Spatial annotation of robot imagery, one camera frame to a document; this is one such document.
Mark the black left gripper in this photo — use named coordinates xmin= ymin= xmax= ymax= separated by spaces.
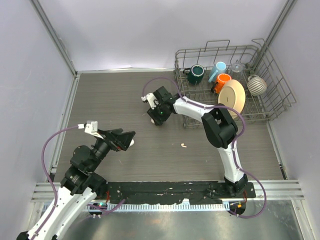
xmin=89 ymin=128 xmax=135 ymax=171

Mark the white charging case gold trim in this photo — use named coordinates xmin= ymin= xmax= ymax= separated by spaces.
xmin=129 ymin=139 xmax=135 ymax=147

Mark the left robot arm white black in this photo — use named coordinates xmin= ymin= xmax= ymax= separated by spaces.
xmin=17 ymin=121 xmax=136 ymax=240

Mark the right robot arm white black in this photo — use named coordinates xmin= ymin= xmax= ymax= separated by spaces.
xmin=141 ymin=86 xmax=248 ymax=198

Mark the dark green mug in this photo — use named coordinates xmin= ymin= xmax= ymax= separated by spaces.
xmin=182 ymin=64 xmax=205 ymax=86

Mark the orange mug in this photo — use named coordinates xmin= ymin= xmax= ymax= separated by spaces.
xmin=210 ymin=73 xmax=232 ymax=94

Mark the beige plate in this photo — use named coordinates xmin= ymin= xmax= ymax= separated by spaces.
xmin=218 ymin=79 xmax=246 ymax=113

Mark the light blue mug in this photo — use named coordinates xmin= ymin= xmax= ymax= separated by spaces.
xmin=208 ymin=61 xmax=227 ymax=83

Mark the clear glass cup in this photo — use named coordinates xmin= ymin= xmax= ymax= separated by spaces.
xmin=229 ymin=60 xmax=244 ymax=82

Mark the grey striped mug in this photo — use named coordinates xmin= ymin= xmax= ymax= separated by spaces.
xmin=247 ymin=75 xmax=267 ymax=97

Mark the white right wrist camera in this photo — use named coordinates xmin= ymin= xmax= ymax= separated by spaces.
xmin=141 ymin=93 xmax=159 ymax=110

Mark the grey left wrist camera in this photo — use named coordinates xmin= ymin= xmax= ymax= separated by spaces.
xmin=84 ymin=120 xmax=104 ymax=139

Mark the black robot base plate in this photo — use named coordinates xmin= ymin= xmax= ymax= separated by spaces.
xmin=94 ymin=181 xmax=256 ymax=205

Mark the grey wire dish rack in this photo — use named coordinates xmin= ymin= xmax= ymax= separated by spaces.
xmin=174 ymin=38 xmax=297 ymax=123

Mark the white cable duct strip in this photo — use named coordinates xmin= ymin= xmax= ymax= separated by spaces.
xmin=77 ymin=202 xmax=230 ymax=213

